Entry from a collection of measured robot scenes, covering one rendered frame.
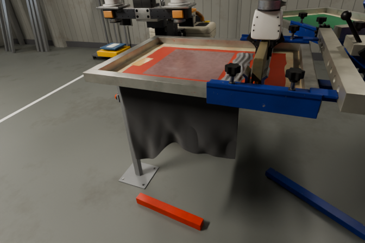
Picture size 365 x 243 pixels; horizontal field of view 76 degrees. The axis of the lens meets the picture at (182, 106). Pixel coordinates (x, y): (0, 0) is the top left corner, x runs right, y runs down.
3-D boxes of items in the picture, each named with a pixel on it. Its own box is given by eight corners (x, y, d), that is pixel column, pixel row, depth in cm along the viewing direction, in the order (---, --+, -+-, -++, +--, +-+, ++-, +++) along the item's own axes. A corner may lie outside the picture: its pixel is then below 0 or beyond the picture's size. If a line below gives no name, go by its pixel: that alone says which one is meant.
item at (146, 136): (136, 160, 112) (119, 78, 91) (140, 155, 115) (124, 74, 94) (232, 185, 96) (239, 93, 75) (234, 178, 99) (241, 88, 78)
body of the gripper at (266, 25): (285, 4, 81) (280, 37, 86) (255, 4, 84) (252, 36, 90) (285, 6, 75) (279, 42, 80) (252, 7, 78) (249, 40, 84)
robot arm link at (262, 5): (286, -2, 80) (285, 6, 81) (259, -2, 83) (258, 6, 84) (286, 0, 74) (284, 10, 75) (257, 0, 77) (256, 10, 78)
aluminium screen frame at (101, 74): (85, 81, 89) (82, 72, 87) (156, 42, 135) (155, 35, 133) (319, 113, 61) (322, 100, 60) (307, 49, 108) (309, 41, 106)
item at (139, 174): (118, 181, 170) (83, 52, 123) (134, 161, 188) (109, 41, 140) (144, 189, 162) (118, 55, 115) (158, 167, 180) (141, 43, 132)
